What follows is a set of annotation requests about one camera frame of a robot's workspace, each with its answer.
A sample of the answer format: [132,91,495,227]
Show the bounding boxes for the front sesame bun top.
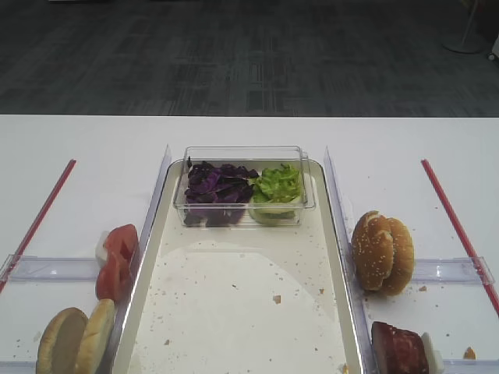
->
[352,210,394,291]

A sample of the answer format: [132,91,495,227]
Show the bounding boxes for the left red tape strip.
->
[0,159,76,291]

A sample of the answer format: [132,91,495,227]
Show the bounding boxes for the white floor stand base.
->
[441,1,482,55]

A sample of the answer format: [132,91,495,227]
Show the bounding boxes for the tomato slice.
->
[104,224,139,263]
[96,252,132,302]

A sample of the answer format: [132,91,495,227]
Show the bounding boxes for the left long clear divider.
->
[97,146,172,373]

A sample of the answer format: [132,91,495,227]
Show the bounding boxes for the clear plastic container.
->
[172,146,316,228]

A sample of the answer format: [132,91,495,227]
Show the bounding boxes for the lower left clear rail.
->
[0,361,36,374]

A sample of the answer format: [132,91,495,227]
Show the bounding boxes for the white block beside meat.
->
[421,332,444,374]

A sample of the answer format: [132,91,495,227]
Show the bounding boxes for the green lettuce leaves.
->
[249,164,303,226]

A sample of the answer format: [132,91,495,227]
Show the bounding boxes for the bun half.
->
[75,298,115,374]
[36,307,88,374]

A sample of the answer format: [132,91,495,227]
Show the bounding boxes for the sliced meat patties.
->
[371,321,430,374]

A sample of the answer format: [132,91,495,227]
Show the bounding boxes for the rear sesame bun top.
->
[382,218,414,296]

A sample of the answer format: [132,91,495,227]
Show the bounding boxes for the upper left clear rail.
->
[1,255,100,282]

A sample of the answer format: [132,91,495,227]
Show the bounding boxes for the right long clear divider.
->
[324,147,379,373]

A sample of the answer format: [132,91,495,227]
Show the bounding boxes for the lower tomato slice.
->
[96,252,132,302]

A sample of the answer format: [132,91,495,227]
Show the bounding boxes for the long clear divider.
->
[97,146,172,373]
[324,147,379,373]

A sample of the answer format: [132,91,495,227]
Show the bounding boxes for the upper right clear rail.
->
[411,257,495,285]

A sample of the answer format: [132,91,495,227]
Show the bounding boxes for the upper tomato slice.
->
[104,224,139,263]

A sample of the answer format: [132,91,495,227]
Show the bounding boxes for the white metal tray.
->
[113,162,362,373]

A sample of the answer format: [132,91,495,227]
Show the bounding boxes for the clear rail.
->
[444,359,499,374]
[411,257,495,285]
[1,255,100,282]
[0,361,36,374]

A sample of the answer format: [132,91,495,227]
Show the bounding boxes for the purple cabbage leaves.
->
[184,159,259,227]

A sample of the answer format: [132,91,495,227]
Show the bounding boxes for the red tape strip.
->
[420,158,499,317]
[0,159,76,291]

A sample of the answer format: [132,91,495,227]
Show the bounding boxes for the lower right clear rail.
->
[444,359,499,374]

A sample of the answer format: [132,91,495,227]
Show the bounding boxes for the right red tape strip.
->
[420,158,499,317]

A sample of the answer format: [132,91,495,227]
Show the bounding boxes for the sesame bun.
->
[382,218,414,296]
[352,210,394,291]

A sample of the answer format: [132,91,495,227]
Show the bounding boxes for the white block beside tomatoes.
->
[95,231,109,268]

